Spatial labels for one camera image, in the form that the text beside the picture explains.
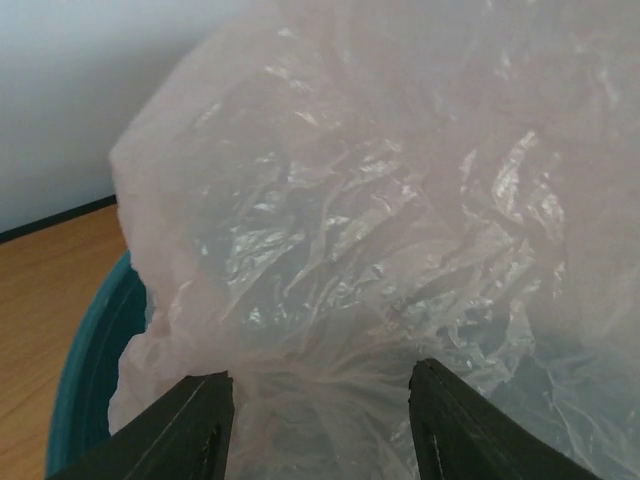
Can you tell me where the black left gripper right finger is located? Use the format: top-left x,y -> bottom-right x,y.
409,358 -> 598,480

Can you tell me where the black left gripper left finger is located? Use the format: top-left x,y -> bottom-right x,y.
51,372 -> 235,480

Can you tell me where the teal plastic trash bin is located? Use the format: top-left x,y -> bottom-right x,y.
45,252 -> 147,477

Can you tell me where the translucent pink plastic trash bag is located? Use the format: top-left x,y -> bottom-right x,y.
108,1 -> 639,479

